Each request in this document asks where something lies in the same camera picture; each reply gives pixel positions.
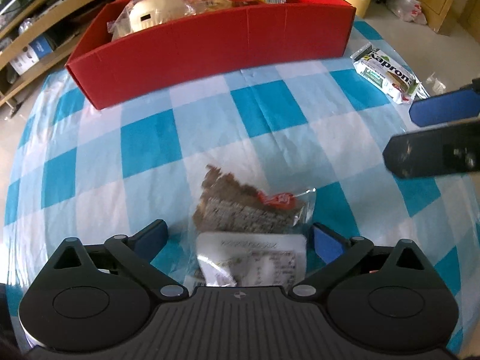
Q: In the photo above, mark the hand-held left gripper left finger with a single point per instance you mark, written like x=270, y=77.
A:
x=150, y=240

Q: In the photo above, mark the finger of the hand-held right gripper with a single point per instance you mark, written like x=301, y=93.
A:
x=423, y=153
x=442, y=107

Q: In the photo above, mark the clear brown snack packet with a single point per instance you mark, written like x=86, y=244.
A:
x=240, y=213

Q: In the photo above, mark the wooden TV stand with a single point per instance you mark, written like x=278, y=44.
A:
x=48, y=11

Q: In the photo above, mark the green and white wafer packet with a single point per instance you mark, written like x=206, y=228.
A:
x=390, y=75

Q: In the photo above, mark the blue checkered tablecloth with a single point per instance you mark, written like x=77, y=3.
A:
x=262, y=112

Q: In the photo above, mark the red cardboard box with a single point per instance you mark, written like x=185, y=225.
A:
x=210, y=48

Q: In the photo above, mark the tan biscuit packet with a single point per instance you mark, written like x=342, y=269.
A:
x=210, y=5

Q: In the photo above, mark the round bread packet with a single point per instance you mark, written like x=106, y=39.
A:
x=153, y=13

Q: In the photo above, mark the white red-printed plastic bag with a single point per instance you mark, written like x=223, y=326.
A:
x=407, y=9

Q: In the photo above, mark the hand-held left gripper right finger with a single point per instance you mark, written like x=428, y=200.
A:
x=328, y=245

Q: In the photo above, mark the blue and white carton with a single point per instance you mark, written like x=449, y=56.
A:
x=32, y=54

